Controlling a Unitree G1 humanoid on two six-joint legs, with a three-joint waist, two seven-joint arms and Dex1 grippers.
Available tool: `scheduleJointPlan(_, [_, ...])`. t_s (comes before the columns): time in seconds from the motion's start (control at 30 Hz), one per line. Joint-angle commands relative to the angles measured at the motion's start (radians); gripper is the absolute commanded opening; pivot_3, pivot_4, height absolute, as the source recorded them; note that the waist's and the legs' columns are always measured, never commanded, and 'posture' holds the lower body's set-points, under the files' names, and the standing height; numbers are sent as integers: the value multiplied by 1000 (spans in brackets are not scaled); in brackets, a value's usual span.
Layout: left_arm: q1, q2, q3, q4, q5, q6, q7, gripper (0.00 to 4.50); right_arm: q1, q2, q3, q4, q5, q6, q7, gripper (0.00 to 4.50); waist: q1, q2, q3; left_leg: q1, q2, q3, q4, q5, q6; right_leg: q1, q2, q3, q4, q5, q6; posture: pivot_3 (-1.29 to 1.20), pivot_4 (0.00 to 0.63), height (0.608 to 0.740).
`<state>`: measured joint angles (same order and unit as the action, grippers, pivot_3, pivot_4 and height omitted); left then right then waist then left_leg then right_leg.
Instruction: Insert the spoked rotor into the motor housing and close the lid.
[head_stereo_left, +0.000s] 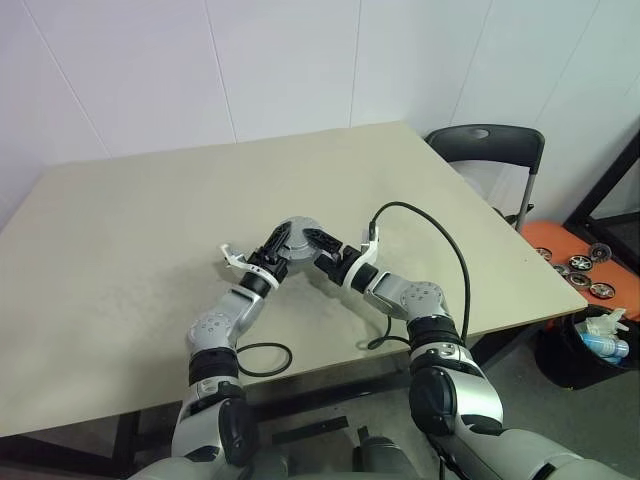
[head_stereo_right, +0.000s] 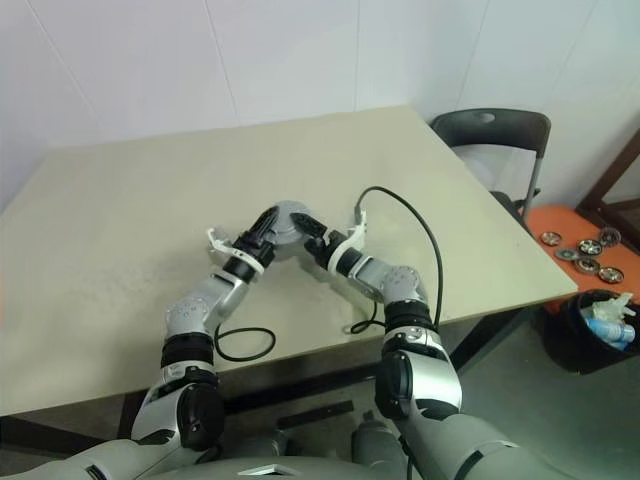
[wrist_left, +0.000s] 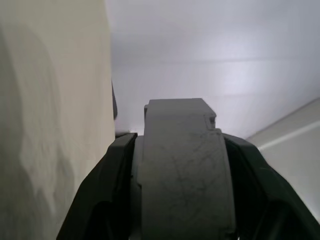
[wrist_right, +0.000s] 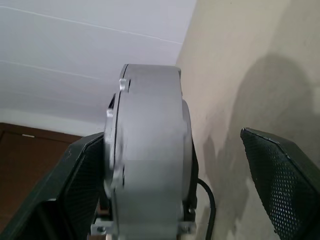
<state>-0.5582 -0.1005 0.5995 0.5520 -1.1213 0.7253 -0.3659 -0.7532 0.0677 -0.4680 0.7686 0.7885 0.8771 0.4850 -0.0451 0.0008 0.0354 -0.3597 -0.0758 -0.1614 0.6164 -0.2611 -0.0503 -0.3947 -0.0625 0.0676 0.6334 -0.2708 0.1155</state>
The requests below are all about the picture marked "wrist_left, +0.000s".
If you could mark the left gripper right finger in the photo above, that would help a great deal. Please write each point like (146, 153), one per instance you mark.
(270, 200)

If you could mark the grey round motor housing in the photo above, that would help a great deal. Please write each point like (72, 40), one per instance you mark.
(185, 162)

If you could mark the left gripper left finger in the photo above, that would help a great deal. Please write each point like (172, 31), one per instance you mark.
(107, 190)

